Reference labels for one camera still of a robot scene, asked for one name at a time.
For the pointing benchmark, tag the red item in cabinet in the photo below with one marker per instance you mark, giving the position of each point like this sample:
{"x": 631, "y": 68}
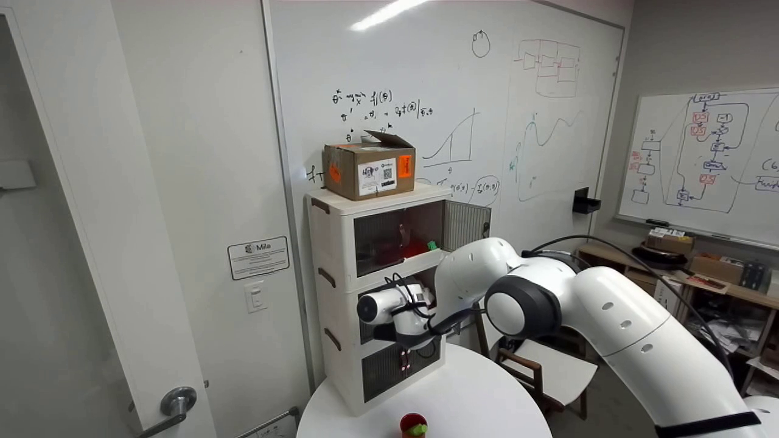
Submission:
{"x": 416, "y": 247}

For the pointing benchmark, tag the white room door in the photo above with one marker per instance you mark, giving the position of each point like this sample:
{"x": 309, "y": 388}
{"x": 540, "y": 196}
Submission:
{"x": 107, "y": 210}

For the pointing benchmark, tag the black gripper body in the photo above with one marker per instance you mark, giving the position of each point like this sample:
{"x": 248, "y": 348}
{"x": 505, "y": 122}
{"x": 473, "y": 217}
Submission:
{"x": 417, "y": 336}

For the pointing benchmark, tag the black tray stack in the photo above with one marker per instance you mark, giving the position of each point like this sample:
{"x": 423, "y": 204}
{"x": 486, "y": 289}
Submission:
{"x": 660, "y": 249}

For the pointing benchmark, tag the white light switch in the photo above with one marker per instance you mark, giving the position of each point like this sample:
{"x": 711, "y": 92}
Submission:
{"x": 257, "y": 298}

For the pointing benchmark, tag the large wall whiteboard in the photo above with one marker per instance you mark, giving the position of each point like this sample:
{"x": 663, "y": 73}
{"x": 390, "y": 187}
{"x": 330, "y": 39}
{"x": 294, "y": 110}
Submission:
{"x": 423, "y": 56}

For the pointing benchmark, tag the stack of papers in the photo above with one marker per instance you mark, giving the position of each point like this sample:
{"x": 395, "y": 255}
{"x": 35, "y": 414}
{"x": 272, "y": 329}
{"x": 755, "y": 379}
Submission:
{"x": 731, "y": 335}

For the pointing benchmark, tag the white wooden chair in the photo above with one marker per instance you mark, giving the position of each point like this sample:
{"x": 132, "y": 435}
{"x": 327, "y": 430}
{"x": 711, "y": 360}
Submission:
{"x": 562, "y": 373}

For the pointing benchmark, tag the white carton box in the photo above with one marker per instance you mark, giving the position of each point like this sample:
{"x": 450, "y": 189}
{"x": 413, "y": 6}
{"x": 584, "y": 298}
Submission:
{"x": 669, "y": 294}

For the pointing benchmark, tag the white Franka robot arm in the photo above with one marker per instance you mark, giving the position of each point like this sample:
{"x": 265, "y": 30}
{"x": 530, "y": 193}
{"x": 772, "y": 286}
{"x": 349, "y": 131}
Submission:
{"x": 634, "y": 324}

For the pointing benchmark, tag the small cardboard box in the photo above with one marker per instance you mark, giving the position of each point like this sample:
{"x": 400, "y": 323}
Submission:
{"x": 718, "y": 269}

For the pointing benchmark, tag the dark translucent cabinet door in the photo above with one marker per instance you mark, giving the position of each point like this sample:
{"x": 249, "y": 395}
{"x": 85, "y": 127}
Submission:
{"x": 378, "y": 240}
{"x": 424, "y": 365}
{"x": 466, "y": 223}
{"x": 382, "y": 375}
{"x": 374, "y": 331}

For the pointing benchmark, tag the small framed whiteboard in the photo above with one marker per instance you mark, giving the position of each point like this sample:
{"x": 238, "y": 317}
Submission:
{"x": 697, "y": 162}

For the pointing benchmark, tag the wooden shelf desk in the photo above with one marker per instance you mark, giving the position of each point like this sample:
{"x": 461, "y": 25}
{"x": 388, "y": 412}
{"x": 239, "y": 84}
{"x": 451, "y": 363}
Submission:
{"x": 735, "y": 296}

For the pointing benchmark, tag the black wall-mounted holder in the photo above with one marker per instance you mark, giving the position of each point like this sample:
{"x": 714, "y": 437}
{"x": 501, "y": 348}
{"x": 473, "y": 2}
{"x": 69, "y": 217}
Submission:
{"x": 585, "y": 201}

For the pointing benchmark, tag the white wall sign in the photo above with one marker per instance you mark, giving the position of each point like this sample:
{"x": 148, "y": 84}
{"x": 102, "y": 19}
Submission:
{"x": 259, "y": 260}

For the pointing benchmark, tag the green ball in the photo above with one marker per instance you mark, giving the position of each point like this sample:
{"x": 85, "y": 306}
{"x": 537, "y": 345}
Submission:
{"x": 417, "y": 432}

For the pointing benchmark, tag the white three-tier cabinet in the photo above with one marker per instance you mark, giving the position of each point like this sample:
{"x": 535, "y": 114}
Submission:
{"x": 334, "y": 269}

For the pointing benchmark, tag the red mug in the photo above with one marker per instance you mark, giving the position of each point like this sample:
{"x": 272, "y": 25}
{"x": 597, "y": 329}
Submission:
{"x": 411, "y": 421}

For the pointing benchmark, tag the brown cardboard box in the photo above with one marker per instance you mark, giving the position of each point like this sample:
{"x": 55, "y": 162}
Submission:
{"x": 367, "y": 172}

